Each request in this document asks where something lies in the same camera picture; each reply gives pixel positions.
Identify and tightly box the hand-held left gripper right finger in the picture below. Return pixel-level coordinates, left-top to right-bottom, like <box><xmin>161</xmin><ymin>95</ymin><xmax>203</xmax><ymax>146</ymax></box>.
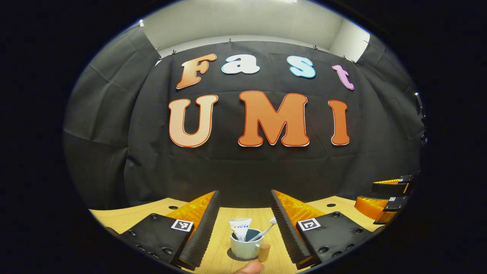
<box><xmin>271</xmin><ymin>190</ymin><xmax>373</xmax><ymax>270</ymax></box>

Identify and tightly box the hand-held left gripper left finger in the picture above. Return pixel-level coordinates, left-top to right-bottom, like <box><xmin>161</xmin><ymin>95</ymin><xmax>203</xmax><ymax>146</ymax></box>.
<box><xmin>119</xmin><ymin>190</ymin><xmax>220</xmax><ymax>271</ymax></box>

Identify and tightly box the white toothbrush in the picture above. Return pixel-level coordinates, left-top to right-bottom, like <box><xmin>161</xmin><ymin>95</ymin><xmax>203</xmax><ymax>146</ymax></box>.
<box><xmin>245</xmin><ymin>217</ymin><xmax>277</xmax><ymax>242</ymax></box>

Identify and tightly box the white toothpaste tube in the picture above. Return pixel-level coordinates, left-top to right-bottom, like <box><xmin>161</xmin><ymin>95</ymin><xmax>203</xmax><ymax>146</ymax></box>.
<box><xmin>229</xmin><ymin>218</ymin><xmax>253</xmax><ymax>242</ymax></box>

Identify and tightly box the dark round coaster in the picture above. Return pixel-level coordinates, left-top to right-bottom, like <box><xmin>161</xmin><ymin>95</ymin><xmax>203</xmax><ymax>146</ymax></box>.
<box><xmin>227</xmin><ymin>247</ymin><xmax>260</xmax><ymax>262</ymax></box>

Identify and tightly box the pale cup with wooden handle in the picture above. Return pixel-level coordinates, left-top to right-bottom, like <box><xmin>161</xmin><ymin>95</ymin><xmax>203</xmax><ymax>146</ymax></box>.
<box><xmin>230</xmin><ymin>228</ymin><xmax>271</xmax><ymax>262</ymax></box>

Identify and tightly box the wooden desktop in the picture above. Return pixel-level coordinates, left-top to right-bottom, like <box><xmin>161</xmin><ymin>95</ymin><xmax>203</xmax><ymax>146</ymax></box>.
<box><xmin>89</xmin><ymin>196</ymin><xmax>381</xmax><ymax>274</ymax></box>

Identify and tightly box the black backdrop cloth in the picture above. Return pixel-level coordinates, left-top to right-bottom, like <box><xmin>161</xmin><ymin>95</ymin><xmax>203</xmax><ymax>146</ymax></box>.
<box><xmin>63</xmin><ymin>25</ymin><xmax>427</xmax><ymax>212</ymax></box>

